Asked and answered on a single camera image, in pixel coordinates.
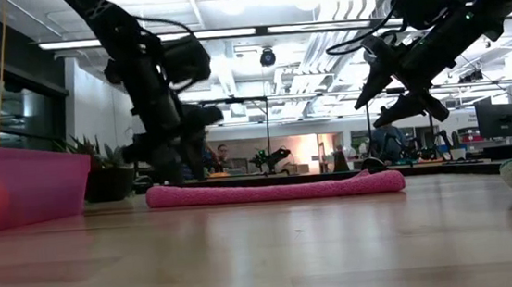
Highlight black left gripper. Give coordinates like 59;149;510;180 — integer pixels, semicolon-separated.
118;101;231;192

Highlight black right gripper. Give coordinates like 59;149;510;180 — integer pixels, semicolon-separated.
346;18;474;131

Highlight pink microfiber towel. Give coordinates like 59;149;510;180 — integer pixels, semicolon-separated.
144;163;408;215

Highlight person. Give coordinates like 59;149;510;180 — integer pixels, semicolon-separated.
212;143;237;172
369;122;410;165

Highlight succulent in black pot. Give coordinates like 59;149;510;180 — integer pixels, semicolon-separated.
53;130;140;207

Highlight black ceiling track lights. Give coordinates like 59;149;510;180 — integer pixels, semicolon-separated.
457;69;486;85

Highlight black computer monitor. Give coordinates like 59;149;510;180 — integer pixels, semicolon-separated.
474;101;512;148

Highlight black round ceiling device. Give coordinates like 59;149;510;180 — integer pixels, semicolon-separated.
257;45;279;69

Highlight pink translucent plastic bin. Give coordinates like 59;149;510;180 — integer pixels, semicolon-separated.
0;133;98;235

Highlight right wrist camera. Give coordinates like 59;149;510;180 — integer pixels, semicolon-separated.
360;32;402;69

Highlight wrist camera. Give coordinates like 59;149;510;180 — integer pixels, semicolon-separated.
160;32;213;86
360;32;402;69

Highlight black camera cable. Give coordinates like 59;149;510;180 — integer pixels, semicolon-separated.
320;0;416;57
132;10;204;99

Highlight black aluminium table frame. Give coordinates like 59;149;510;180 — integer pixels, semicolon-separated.
184;152;504;202

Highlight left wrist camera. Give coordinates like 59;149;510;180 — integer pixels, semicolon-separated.
160;32;213;86

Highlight yellow cable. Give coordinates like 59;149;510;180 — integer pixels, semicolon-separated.
0;0;19;148

